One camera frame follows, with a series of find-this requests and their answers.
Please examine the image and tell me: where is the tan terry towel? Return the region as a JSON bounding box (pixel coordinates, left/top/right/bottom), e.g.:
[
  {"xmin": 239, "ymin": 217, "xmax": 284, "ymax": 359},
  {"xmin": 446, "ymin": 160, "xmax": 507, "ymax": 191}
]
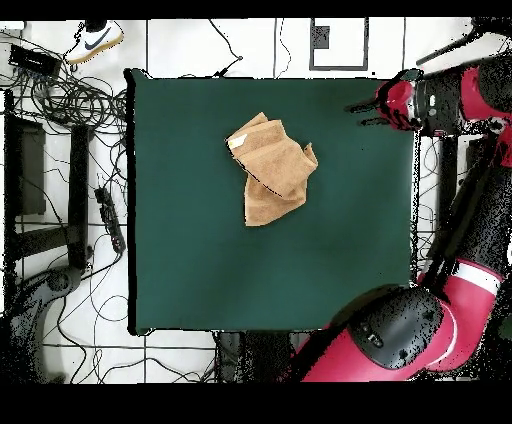
[{"xmin": 224, "ymin": 111, "xmax": 320, "ymax": 228}]

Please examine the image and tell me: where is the black tripod pole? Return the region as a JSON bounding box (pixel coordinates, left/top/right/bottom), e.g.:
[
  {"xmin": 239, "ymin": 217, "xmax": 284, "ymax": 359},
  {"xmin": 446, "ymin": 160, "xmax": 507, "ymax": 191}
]
[{"xmin": 415, "ymin": 16, "xmax": 512, "ymax": 67}]

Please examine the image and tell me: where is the dark green table cloth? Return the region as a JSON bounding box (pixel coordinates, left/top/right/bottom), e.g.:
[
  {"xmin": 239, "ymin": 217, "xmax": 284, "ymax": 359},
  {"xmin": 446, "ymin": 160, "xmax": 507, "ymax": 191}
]
[{"xmin": 124, "ymin": 67, "xmax": 424, "ymax": 336}]

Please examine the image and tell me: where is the person's foot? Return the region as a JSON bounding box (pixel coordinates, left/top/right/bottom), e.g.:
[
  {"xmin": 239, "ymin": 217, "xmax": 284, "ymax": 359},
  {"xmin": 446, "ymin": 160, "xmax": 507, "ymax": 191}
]
[{"xmin": 63, "ymin": 19, "xmax": 126, "ymax": 66}]

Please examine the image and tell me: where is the black power strip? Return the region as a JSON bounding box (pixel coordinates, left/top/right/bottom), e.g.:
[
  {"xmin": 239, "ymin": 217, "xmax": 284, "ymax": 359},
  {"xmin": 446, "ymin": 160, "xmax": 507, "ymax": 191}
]
[{"xmin": 94, "ymin": 186, "xmax": 127, "ymax": 254}]

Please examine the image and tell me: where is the dark tripod base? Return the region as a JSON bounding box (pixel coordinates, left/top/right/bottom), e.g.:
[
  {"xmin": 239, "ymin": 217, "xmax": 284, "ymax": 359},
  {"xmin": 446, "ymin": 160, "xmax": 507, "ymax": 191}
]
[{"xmin": 7, "ymin": 265, "xmax": 85, "ymax": 383}]

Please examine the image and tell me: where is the black metal frame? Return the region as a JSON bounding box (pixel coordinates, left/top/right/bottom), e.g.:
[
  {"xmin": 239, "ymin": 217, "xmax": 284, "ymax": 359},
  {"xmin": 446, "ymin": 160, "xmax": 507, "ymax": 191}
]
[
  {"xmin": 435, "ymin": 135, "xmax": 459, "ymax": 233},
  {"xmin": 3, "ymin": 91, "xmax": 95, "ymax": 273}
]

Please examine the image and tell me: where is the thin black cable with plug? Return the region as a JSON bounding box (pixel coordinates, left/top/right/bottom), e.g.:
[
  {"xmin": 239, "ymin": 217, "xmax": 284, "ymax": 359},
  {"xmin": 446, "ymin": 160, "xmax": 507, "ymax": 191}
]
[{"xmin": 207, "ymin": 18, "xmax": 244, "ymax": 78}]

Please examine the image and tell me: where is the black robot pedestal stand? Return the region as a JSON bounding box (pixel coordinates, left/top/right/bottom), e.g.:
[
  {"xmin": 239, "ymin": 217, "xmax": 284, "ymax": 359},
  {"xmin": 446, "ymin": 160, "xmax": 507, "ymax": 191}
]
[{"xmin": 215, "ymin": 330, "xmax": 297, "ymax": 383}]

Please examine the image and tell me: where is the black cable tangle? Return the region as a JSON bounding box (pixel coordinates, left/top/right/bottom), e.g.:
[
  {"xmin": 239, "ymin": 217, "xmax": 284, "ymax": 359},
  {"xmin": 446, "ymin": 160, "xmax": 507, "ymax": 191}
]
[{"xmin": 0, "ymin": 31, "xmax": 129, "ymax": 137}]

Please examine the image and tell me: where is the black network switch box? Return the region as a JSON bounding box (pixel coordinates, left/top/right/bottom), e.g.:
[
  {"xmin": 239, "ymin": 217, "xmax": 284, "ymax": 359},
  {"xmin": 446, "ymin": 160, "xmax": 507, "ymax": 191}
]
[{"xmin": 7, "ymin": 44, "xmax": 63, "ymax": 79}]

